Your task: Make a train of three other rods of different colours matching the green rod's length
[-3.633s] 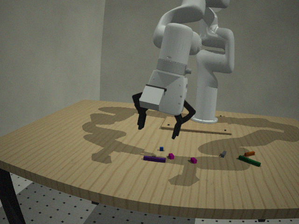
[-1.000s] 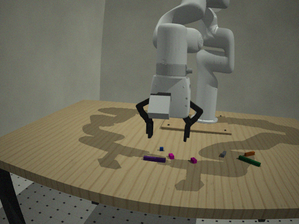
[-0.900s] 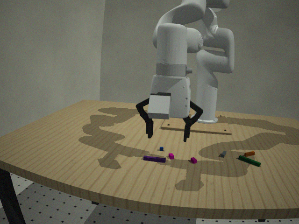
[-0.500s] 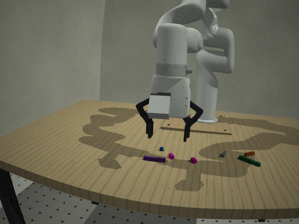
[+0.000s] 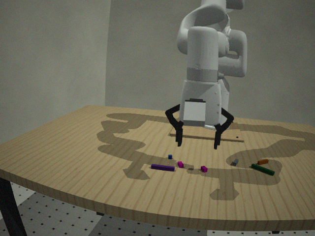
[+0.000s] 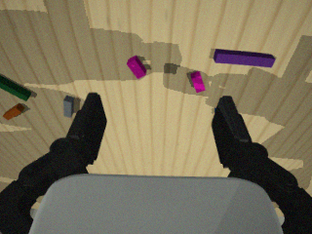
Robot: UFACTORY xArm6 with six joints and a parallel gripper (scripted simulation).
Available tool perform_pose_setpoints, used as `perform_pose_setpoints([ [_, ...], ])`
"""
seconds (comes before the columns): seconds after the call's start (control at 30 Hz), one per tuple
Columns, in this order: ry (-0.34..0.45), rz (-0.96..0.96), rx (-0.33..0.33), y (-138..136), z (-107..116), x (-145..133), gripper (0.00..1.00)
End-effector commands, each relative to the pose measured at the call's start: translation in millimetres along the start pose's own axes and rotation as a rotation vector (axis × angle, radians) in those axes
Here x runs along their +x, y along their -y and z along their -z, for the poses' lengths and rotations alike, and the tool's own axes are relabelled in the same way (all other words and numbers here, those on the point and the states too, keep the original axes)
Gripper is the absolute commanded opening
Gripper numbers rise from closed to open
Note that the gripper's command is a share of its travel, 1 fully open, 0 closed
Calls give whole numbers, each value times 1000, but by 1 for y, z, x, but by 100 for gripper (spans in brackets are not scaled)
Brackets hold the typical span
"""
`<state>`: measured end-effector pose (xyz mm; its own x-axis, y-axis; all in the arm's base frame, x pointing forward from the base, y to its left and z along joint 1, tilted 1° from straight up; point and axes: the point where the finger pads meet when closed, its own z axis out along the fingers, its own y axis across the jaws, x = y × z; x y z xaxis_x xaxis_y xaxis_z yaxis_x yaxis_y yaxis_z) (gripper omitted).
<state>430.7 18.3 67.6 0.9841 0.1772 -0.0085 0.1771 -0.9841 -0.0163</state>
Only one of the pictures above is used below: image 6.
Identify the grey rectangular block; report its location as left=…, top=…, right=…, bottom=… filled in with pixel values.
left=63, top=96, right=74, bottom=118

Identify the purple rod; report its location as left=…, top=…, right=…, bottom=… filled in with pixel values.
left=214, top=49, right=276, bottom=68

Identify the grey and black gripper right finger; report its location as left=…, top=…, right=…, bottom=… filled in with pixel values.
left=212, top=96, right=312, bottom=234

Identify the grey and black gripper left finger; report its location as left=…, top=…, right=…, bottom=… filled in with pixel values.
left=0, top=93, right=107, bottom=234

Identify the magenta rod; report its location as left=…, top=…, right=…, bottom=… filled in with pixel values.
left=127, top=56, right=146, bottom=79
left=190, top=71, right=205, bottom=93

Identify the green rod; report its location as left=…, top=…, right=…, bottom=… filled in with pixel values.
left=0, top=75, right=31, bottom=101

